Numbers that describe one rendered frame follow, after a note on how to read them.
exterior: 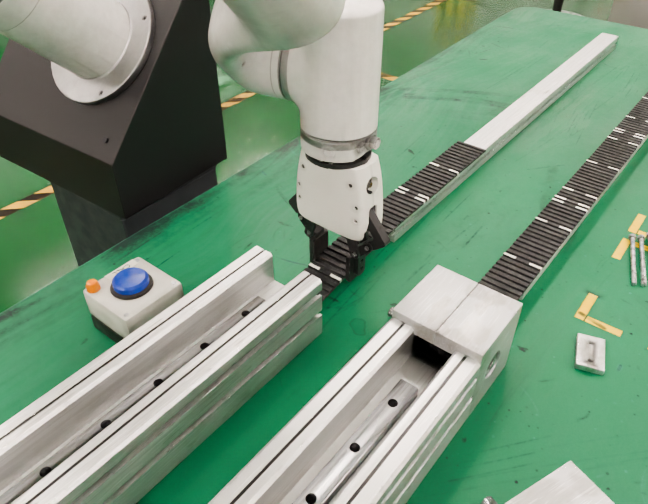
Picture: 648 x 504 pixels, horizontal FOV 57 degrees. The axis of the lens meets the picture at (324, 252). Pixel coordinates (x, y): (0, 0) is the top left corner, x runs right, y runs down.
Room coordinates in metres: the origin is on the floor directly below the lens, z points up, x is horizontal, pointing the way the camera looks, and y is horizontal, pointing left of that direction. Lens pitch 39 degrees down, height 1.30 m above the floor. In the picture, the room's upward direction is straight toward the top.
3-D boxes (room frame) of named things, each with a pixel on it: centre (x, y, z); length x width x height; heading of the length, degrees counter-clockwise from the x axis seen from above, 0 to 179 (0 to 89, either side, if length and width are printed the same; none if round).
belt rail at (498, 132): (1.05, -0.38, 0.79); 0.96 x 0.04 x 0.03; 142
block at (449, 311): (0.44, -0.13, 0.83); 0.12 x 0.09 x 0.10; 52
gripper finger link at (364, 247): (0.57, -0.05, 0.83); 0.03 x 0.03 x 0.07; 52
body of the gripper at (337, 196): (0.59, -0.02, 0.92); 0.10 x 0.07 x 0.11; 52
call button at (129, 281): (0.51, 0.22, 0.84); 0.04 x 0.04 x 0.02
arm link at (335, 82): (0.60, -0.01, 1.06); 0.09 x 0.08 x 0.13; 68
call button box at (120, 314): (0.50, 0.21, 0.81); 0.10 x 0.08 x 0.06; 52
